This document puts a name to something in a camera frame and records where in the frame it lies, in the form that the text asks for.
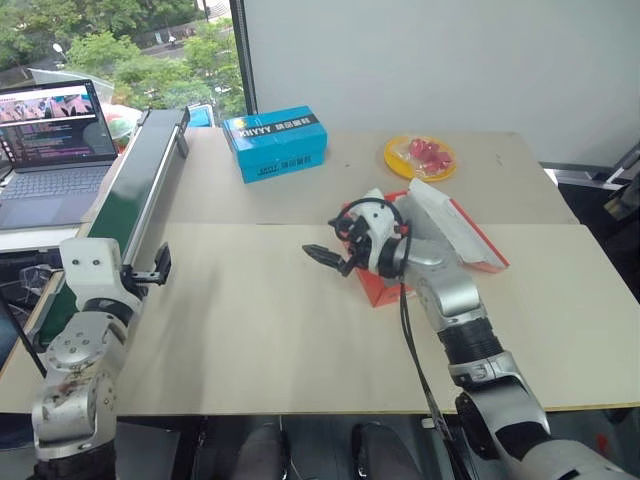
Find orange shoebox with white lid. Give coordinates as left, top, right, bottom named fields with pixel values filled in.
left=341, top=177, right=511, bottom=308

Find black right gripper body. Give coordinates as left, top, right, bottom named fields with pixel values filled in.
left=333, top=214, right=375, bottom=274

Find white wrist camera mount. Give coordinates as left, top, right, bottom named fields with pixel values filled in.
left=348, top=188, right=407, bottom=277
left=58, top=237, right=124, bottom=297

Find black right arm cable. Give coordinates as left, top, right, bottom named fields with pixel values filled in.
left=328, top=198, right=454, bottom=444

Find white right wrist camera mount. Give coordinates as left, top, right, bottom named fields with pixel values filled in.
left=348, top=188, right=407, bottom=277

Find red pieces in clear bag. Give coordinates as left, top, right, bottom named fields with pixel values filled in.
left=395, top=136, right=455, bottom=176

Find yellow plate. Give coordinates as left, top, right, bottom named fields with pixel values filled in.
left=383, top=134, right=458, bottom=182

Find dark rounded shape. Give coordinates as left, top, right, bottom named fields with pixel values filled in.
left=230, top=418, right=287, bottom=480
left=351, top=421, right=424, bottom=480

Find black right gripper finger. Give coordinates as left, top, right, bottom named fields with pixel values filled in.
left=319, top=256, right=357, bottom=278
left=302, top=243, right=349, bottom=265

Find blue cardboard box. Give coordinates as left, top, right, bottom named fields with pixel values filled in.
left=221, top=104, right=329, bottom=185

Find open grey laptop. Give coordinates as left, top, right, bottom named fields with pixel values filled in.
left=0, top=79, right=120, bottom=232

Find black window frame post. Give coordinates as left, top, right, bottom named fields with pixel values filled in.
left=229, top=0, right=260, bottom=132

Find red and green bagged items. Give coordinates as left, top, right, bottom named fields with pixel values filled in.
left=104, top=110, right=142, bottom=147

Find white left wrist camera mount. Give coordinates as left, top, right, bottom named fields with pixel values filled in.
left=58, top=237, right=124, bottom=297

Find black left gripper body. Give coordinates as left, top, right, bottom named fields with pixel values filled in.
left=119, top=262, right=158, bottom=297

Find green conveyor belt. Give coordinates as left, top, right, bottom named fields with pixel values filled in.
left=35, top=105, right=192, bottom=351

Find blue crate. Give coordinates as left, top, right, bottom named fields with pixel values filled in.
left=189, top=103, right=218, bottom=129

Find black equipment with white bar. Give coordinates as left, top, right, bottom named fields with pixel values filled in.
left=538, top=140, right=640, bottom=305

